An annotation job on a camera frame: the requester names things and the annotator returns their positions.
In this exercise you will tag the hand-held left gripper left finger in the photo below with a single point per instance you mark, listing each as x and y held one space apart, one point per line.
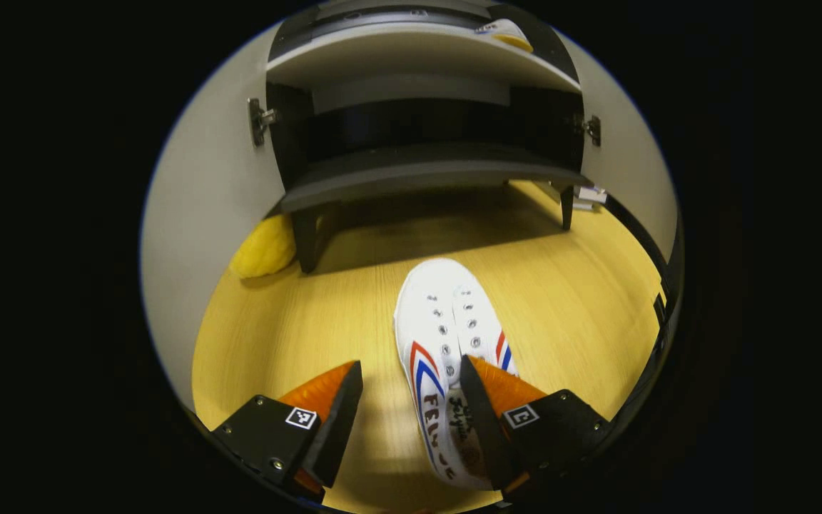
340 428

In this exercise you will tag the grey shoe cabinet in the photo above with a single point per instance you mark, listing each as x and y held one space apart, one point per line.
411 171

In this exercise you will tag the grey cabinet door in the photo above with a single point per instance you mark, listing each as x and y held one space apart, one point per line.
632 164
204 200

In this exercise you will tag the yellow plush toy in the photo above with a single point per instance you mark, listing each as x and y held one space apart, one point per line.
265 250

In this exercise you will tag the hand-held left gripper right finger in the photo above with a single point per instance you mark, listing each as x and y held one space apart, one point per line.
486 435

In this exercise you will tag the white canvas shoe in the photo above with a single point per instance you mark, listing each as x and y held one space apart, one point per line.
504 32
432 307

